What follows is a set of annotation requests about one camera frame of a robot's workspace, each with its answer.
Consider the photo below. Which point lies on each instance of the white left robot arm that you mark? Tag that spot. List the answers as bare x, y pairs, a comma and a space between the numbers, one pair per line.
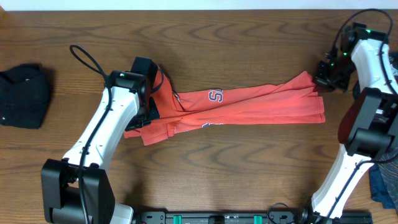
76, 188

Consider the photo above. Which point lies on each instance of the folded black garment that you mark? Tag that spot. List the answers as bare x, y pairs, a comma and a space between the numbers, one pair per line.
25, 96

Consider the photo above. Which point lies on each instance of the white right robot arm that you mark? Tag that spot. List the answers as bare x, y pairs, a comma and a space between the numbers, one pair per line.
369, 128

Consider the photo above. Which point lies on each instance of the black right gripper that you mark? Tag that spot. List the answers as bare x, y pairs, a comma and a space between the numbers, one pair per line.
320, 77

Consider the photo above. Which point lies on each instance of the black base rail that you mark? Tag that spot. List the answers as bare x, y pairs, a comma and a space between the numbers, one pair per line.
284, 217

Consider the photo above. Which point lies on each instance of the dark patterned garment pile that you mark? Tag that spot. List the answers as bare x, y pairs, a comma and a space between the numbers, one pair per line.
383, 184

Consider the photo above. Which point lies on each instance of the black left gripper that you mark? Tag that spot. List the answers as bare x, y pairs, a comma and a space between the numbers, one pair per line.
149, 112

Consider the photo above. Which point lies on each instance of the red orange t-shirt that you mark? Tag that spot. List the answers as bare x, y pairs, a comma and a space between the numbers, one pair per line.
293, 102

